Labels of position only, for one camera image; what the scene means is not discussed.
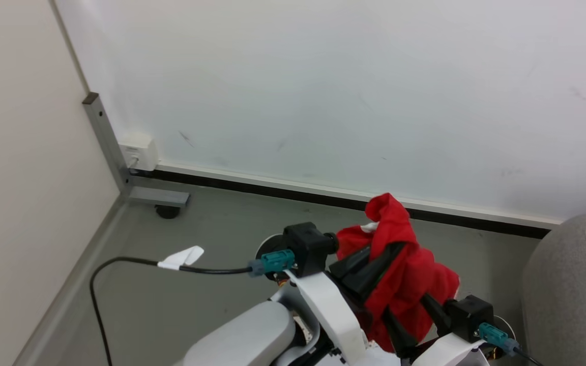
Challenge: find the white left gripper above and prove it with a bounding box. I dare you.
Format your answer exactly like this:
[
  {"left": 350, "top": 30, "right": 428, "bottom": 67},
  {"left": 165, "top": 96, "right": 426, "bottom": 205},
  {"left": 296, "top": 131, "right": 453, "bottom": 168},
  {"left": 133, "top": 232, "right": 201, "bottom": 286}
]
[{"left": 285, "top": 242, "right": 407, "bottom": 366}]

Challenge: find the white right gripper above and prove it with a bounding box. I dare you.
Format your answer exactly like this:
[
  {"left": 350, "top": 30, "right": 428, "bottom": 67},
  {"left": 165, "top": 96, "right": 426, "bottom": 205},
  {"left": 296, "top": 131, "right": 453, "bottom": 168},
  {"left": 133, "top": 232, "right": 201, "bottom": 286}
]
[{"left": 382, "top": 293, "right": 490, "bottom": 366}]

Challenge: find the red garment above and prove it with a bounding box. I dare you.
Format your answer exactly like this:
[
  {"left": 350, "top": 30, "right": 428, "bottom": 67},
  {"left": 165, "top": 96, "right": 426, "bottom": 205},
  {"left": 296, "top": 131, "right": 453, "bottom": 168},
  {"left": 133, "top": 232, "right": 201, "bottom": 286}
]
[{"left": 335, "top": 193, "right": 461, "bottom": 354}]

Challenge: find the black partition bottom strip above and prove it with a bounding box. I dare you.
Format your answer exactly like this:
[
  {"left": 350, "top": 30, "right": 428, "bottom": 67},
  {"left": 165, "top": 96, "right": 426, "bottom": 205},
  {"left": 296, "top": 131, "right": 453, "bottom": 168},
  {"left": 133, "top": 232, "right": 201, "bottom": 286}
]
[{"left": 130, "top": 169, "right": 551, "bottom": 240}]

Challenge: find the grey fabric sofa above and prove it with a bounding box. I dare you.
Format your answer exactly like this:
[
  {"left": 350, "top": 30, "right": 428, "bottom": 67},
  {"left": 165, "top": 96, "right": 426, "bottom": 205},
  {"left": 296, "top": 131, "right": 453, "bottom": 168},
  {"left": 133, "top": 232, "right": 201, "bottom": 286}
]
[{"left": 521, "top": 212, "right": 586, "bottom": 366}]

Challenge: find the black caster wheel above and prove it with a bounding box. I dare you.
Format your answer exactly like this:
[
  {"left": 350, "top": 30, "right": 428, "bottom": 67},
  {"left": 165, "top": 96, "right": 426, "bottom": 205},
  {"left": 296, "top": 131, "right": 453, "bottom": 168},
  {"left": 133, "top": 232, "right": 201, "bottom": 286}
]
[{"left": 154, "top": 204, "right": 181, "bottom": 220}]

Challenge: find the grey metal partition foot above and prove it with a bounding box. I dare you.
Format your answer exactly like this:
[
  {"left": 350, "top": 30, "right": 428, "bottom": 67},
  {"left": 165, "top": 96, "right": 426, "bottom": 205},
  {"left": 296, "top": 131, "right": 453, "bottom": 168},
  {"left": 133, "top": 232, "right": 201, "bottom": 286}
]
[{"left": 124, "top": 175, "right": 191, "bottom": 208}]

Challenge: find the black cable teal connector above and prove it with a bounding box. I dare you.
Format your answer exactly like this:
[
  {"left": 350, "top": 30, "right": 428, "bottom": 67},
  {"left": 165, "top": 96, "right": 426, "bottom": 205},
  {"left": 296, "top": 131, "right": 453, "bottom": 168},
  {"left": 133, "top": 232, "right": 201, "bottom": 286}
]
[
  {"left": 89, "top": 249, "right": 297, "bottom": 366},
  {"left": 478, "top": 322, "right": 546, "bottom": 366}
]

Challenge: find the white partition bottom rail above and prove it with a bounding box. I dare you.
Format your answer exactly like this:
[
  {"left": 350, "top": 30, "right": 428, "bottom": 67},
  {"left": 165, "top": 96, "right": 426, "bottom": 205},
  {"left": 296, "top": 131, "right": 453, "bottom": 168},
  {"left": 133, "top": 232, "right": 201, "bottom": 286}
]
[{"left": 156, "top": 162, "right": 563, "bottom": 230}]

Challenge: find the white cable tag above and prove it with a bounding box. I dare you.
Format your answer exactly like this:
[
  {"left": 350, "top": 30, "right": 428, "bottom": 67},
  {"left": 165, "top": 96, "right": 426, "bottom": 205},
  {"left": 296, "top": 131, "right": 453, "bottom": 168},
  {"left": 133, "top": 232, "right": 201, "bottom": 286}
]
[{"left": 157, "top": 246, "right": 205, "bottom": 271}]

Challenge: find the white wall socket box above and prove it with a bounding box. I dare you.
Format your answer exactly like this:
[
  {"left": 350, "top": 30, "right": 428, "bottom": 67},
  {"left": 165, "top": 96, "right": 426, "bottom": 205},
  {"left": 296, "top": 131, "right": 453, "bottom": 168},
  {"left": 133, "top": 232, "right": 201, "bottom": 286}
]
[{"left": 118, "top": 132, "right": 159, "bottom": 172}]

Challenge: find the grey perforated metal post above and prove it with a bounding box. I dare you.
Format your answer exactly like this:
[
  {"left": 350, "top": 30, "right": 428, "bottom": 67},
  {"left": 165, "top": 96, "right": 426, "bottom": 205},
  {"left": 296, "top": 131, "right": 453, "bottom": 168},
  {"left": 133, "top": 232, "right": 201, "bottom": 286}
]
[{"left": 82, "top": 92, "right": 132, "bottom": 195}]

